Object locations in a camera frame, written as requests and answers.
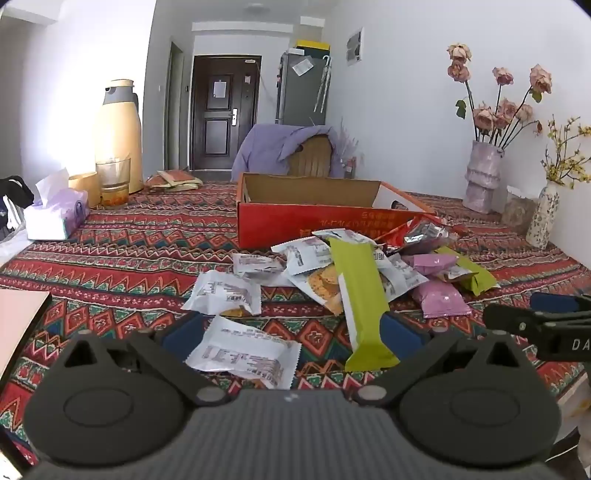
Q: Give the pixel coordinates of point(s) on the pile of white packets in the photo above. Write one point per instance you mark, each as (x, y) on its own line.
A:
(302, 251)

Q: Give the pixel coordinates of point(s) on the dried lavender bunch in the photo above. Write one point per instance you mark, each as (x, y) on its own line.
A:
(348, 138)

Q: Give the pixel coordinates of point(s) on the glass cup with tea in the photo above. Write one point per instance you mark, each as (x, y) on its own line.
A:
(113, 184)

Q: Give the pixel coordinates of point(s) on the purple jacket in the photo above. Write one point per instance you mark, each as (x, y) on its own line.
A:
(263, 147)

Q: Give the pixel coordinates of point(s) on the pink snack packet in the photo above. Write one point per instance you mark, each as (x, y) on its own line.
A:
(441, 297)
(431, 264)

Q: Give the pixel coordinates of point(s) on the cookie picture snack packet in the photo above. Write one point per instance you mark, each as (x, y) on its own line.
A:
(321, 286)

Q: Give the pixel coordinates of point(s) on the yellow box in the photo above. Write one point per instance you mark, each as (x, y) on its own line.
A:
(314, 47)

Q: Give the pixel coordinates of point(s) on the dried pink roses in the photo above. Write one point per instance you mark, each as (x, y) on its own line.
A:
(485, 117)

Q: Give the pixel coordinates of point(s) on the paper sheet on refrigerator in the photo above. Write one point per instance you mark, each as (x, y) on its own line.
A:
(302, 68)

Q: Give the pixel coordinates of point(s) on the cream thermos jug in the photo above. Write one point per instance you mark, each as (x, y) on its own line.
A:
(120, 138)

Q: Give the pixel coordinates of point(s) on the red cardboard box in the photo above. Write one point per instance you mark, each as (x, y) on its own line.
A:
(277, 221)

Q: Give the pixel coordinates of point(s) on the red tea packets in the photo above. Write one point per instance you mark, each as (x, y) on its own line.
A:
(173, 180)

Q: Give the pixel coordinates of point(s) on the yellow flower branches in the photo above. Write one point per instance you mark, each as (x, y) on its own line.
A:
(565, 161)

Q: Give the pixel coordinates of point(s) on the grey refrigerator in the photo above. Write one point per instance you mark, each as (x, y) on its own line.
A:
(295, 101)

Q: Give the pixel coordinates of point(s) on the long green snack packet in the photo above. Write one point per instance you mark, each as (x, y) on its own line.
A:
(360, 300)

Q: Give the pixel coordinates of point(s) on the white door notice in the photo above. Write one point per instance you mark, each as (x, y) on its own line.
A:
(219, 88)

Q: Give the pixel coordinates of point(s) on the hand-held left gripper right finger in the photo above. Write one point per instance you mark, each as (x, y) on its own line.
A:
(404, 332)

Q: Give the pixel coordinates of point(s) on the white cookie snack packet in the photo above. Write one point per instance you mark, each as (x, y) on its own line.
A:
(221, 293)
(244, 353)

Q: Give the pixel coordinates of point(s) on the floral patterned vase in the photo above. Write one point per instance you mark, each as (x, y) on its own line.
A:
(542, 217)

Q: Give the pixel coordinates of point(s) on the black bag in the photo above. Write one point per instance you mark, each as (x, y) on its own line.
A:
(16, 189)

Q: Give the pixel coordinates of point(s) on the red silver snack packet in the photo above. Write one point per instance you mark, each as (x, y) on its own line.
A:
(415, 233)

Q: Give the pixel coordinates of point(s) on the small green snack packet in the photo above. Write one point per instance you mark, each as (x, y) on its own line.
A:
(478, 279)

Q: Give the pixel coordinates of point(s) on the purple tissue box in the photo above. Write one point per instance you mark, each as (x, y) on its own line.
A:
(55, 217)

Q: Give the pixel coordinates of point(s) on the yellow cup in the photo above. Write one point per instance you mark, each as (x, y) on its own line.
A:
(85, 189)

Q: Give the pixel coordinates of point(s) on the wooden chair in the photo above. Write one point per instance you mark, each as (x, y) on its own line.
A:
(314, 157)

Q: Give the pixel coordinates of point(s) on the dark brown door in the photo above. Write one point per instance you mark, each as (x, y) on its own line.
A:
(221, 134)

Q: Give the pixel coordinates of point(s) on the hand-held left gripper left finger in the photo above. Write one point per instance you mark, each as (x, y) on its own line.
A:
(184, 332)

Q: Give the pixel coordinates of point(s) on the white wall panel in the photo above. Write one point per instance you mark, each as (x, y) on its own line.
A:
(354, 46)

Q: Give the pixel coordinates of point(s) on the pink board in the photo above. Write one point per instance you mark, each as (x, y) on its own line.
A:
(18, 323)

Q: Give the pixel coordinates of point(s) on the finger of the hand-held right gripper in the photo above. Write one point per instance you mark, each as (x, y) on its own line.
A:
(554, 303)
(512, 321)

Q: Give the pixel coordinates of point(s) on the white umbrella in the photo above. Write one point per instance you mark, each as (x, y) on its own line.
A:
(323, 83)

